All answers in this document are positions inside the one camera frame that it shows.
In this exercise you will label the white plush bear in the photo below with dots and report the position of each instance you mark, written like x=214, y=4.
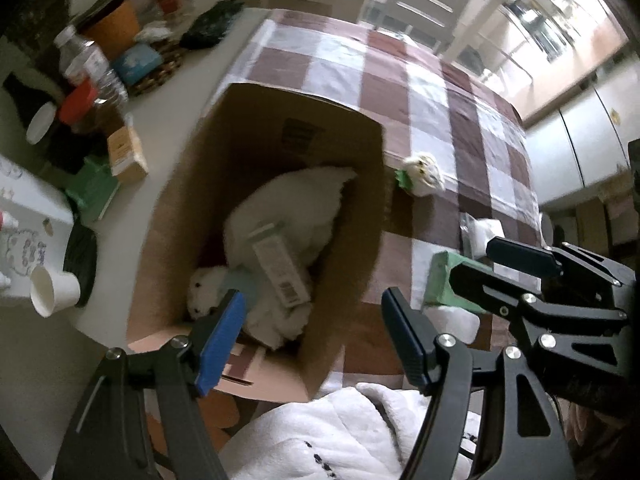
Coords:
x=300, y=210

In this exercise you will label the white cabinet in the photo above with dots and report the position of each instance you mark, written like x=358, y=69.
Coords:
x=590, y=135

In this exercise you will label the jar with red lid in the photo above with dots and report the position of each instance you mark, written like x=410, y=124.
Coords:
x=77, y=100

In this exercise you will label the woven basket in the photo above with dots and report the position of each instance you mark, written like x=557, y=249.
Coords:
x=160, y=79

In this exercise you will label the blue tissue pack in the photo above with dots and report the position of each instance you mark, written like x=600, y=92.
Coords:
x=135, y=62

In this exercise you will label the kitchen counter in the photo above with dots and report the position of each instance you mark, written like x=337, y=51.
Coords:
x=560, y=15

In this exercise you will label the brown cardboard box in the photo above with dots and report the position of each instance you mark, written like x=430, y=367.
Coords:
x=280, y=125

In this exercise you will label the person's white fleece clothing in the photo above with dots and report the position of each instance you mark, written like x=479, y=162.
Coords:
x=325, y=425

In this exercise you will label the small white cat plush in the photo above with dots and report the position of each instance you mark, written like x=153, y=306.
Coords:
x=425, y=172

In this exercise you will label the small brown box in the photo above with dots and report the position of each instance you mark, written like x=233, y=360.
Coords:
x=127, y=152

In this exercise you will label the dark bottle with white cap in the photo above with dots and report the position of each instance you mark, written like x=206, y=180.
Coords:
x=40, y=122

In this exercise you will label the green box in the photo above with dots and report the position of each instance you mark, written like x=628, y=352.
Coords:
x=95, y=190

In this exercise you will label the clear plastic packet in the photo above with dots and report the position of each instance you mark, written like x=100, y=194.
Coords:
x=480, y=235

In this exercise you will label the brown floor carton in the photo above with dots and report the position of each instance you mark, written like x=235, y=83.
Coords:
x=605, y=220

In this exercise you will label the brown white checked tablecloth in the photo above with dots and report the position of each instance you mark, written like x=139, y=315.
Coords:
x=425, y=110

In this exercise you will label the small white cup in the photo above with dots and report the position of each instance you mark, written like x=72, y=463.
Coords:
x=55, y=290

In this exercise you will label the clear jar with red item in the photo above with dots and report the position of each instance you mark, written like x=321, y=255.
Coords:
x=170, y=0

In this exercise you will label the black plastic bag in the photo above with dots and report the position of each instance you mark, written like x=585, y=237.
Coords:
x=215, y=22

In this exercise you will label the orange container with black lid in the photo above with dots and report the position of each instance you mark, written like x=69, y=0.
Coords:
x=117, y=25

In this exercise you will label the white teal medicine box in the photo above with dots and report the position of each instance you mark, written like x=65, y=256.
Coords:
x=280, y=270

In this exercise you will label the white cartoon printed mat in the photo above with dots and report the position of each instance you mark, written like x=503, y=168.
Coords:
x=30, y=240

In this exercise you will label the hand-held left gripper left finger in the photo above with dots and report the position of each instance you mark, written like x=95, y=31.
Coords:
x=222, y=340

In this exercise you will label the clear water bottle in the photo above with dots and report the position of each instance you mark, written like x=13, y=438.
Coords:
x=85, y=62

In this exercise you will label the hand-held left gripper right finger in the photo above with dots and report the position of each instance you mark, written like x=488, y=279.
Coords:
x=405, y=337

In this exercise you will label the person's right forearm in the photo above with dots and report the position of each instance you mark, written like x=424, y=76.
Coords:
x=605, y=435

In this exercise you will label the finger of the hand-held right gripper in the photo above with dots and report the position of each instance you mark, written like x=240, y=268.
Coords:
x=522, y=256
x=472, y=287

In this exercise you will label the black round dish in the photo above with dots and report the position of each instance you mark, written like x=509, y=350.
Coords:
x=80, y=255

